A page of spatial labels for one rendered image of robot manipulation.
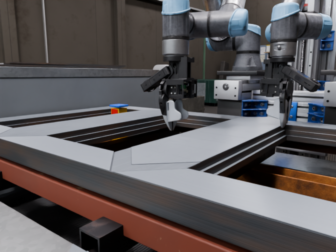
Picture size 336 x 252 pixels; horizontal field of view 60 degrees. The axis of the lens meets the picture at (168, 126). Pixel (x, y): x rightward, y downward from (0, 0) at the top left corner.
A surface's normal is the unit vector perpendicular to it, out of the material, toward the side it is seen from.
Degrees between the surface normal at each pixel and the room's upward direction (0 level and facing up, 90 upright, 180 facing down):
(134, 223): 90
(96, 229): 0
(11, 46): 90
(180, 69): 90
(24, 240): 0
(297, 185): 90
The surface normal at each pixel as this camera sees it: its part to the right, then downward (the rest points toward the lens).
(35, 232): 0.00, -0.98
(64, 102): 0.79, 0.11
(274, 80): -0.61, 0.14
